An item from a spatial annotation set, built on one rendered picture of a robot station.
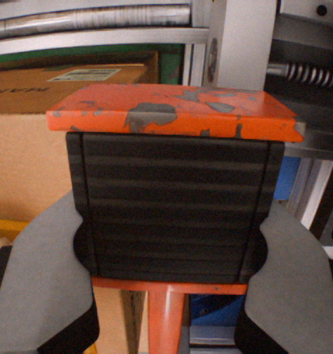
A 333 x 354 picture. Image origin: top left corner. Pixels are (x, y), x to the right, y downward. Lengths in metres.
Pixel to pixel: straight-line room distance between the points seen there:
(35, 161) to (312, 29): 0.27
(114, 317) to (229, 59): 0.38
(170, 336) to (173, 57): 1.09
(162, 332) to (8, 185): 0.23
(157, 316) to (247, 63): 0.17
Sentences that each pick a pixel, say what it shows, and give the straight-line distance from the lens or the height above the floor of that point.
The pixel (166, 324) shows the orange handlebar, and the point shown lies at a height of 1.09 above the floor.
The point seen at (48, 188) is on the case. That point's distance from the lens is 0.31.
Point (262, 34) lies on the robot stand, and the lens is 0.20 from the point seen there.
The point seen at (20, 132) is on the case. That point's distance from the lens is 0.30.
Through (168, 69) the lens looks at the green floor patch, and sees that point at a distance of 1.19.
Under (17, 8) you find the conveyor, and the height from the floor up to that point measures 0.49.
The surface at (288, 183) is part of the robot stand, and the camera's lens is 0.35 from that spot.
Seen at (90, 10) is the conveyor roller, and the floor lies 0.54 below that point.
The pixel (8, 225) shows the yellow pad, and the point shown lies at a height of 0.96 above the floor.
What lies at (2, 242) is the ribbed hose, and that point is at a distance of 0.30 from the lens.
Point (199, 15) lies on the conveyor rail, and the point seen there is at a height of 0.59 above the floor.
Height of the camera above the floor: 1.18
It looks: 62 degrees down
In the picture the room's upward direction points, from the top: 175 degrees counter-clockwise
